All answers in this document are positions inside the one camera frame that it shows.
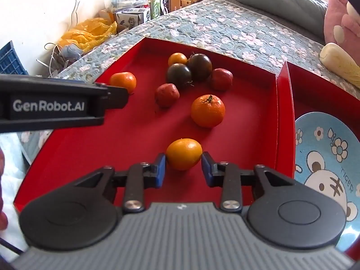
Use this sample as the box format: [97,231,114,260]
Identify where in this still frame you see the person's left hand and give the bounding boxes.
[0,150,8,231]

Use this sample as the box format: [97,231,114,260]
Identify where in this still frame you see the small tangerine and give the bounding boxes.
[109,72,137,94]

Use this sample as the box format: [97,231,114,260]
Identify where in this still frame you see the napa cabbage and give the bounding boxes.
[319,42,360,89]

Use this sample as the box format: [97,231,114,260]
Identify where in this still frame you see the dark brown tomato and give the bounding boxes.
[187,53,213,81]
[166,63,192,87]

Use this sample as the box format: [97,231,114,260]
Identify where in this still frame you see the blue-grey cloth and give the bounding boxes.
[60,44,83,61]

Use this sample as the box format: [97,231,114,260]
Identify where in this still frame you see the red cardboard box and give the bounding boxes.
[13,36,295,213]

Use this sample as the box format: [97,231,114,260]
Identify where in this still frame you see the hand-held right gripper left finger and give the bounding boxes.
[74,153,167,214]

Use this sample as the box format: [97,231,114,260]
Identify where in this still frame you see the blue plastic crate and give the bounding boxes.
[0,40,30,76]

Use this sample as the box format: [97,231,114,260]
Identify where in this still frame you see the small yellow tomato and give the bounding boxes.
[168,52,188,67]

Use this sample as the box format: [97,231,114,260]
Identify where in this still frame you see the red cardboard box lid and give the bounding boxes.
[277,61,360,263]

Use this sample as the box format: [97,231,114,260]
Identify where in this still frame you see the grey-green pillow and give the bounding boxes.
[221,0,328,46]

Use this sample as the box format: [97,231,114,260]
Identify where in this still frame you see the floral quilted blanket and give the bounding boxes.
[21,0,360,164]

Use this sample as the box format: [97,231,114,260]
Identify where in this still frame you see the large yellow tomato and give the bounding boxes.
[166,138,203,171]

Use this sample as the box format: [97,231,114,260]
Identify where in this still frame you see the pink plush toy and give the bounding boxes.
[323,0,360,53]

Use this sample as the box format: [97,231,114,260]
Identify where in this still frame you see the green and white carton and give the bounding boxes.
[151,0,173,21]

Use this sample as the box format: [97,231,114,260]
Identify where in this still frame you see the dull red plum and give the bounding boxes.
[154,83,180,108]
[209,68,234,92]

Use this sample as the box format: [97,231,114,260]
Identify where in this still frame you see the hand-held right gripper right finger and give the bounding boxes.
[202,152,296,212]

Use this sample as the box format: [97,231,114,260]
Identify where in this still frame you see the large tangerine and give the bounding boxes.
[191,94,226,128]

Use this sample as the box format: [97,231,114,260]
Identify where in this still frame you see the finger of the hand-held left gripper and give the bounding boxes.
[94,82,129,110]

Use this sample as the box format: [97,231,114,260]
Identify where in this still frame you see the yellow plastic bag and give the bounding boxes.
[58,18,118,53]

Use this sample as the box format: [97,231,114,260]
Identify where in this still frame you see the black cable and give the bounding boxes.
[0,238,21,255]

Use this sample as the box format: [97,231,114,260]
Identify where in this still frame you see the white printed box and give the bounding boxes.
[115,8,151,29]

